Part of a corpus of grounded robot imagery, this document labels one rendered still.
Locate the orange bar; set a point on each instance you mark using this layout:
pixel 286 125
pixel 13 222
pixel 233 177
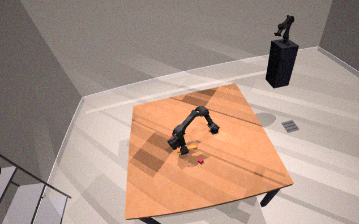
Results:
pixel 190 147

